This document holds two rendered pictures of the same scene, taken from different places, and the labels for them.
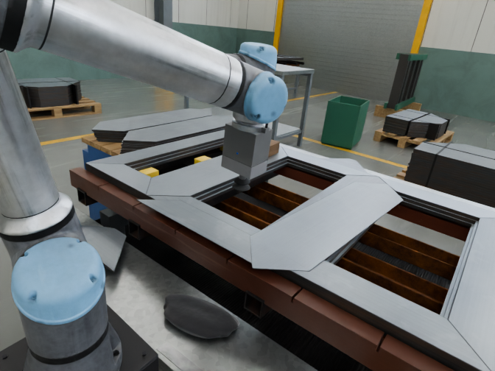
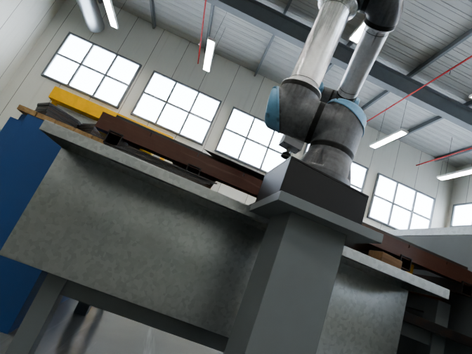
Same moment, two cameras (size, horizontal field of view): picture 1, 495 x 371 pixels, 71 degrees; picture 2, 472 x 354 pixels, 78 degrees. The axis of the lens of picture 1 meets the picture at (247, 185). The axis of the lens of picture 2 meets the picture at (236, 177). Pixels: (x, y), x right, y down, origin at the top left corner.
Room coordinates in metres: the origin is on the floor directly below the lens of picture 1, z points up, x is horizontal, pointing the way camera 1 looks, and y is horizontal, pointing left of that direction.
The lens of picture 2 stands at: (0.03, 0.88, 0.52)
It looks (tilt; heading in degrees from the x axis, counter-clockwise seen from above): 16 degrees up; 318
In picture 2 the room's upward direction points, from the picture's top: 22 degrees clockwise
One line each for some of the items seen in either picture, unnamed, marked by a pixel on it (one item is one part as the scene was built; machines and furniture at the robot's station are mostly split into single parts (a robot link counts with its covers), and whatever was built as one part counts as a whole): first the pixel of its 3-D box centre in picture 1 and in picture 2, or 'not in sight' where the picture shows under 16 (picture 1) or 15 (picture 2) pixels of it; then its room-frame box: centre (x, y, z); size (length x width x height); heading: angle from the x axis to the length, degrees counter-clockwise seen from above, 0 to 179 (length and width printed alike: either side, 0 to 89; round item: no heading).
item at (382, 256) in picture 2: not in sight; (384, 262); (0.37, -0.24, 0.70); 0.10 x 0.06 x 0.05; 66
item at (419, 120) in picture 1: (417, 128); not in sight; (5.18, -2.45, 0.18); 1.20 x 0.80 x 0.37; 141
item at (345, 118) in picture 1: (343, 121); not in sight; (4.71, -1.22, 0.29); 0.61 x 0.46 x 0.57; 154
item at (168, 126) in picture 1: (174, 127); (94, 146); (1.74, 0.40, 0.82); 0.80 x 0.40 x 0.06; 145
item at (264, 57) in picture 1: (254, 73); not in sight; (0.73, 0.01, 1.24); 0.09 x 0.08 x 0.11; 127
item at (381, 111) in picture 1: (405, 85); not in sight; (7.19, -2.92, 0.58); 1.60 x 0.60 x 1.17; 147
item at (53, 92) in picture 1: (44, 97); not in sight; (4.75, 2.92, 0.20); 1.20 x 0.80 x 0.41; 141
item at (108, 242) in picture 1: (94, 238); (156, 168); (0.87, 0.45, 0.70); 0.39 x 0.12 x 0.04; 55
